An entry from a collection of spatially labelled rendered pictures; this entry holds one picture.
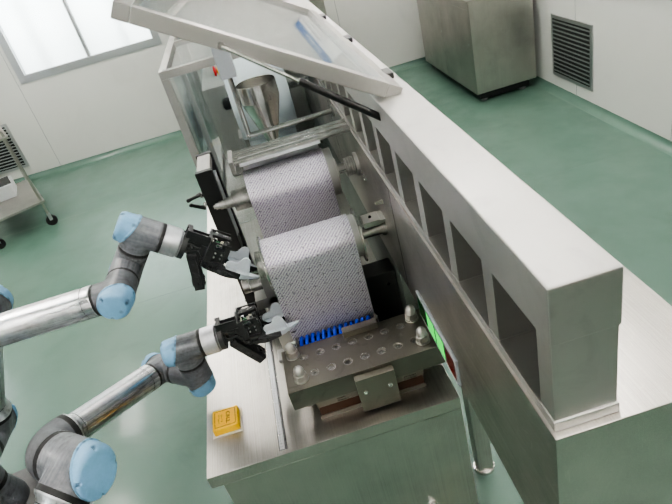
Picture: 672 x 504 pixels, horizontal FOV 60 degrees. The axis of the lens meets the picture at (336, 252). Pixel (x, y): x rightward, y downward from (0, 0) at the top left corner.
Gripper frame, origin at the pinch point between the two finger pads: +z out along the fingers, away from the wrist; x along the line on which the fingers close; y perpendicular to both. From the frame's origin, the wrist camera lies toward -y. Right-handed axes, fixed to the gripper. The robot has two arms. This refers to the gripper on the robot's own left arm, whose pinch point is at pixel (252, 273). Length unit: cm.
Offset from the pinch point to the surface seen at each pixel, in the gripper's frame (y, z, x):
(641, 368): 48, 27, -82
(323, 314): -3.3, 21.6, -4.3
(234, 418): -35.0, 8.0, -15.4
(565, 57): 104, 263, 330
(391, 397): -8.2, 39.1, -26.0
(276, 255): 8.5, 2.8, -2.8
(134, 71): -103, -59, 552
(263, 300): -8.7, 7.0, 3.0
